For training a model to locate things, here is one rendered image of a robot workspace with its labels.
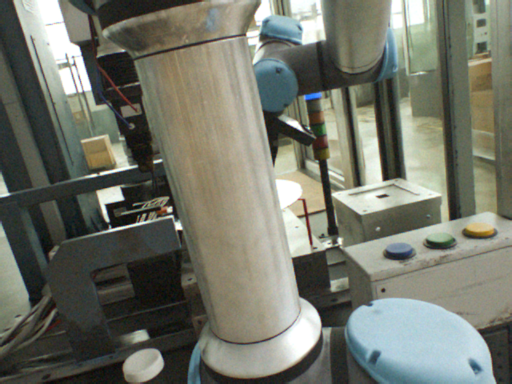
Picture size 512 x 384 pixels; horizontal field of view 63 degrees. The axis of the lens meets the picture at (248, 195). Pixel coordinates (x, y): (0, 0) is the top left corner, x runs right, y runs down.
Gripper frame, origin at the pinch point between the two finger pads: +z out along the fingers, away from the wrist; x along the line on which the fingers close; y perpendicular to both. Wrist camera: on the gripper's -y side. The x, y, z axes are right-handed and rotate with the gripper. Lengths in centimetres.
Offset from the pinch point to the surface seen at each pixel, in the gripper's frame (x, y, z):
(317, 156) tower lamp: -12.0, -20.5, 2.4
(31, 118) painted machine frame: -60, 54, 19
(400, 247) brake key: 32.1, -11.8, -12.2
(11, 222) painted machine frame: -22, 57, 27
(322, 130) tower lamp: -14.5, -21.3, -4.0
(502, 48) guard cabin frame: 17, -27, -39
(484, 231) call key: 34.2, -24.4, -16.4
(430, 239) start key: 32.3, -16.9, -13.5
